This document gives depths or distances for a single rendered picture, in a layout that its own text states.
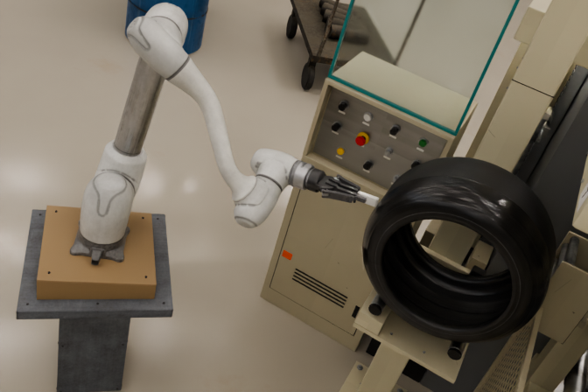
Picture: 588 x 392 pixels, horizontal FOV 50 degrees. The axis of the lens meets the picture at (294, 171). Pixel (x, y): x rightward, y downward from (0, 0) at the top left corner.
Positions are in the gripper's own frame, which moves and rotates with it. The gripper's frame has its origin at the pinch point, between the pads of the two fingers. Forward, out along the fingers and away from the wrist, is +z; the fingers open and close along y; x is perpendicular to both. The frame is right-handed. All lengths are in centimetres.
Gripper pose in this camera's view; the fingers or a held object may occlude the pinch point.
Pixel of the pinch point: (367, 199)
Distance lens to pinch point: 201.0
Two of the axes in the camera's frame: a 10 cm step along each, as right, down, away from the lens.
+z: 8.8, 3.2, -3.4
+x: -1.0, 8.4, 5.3
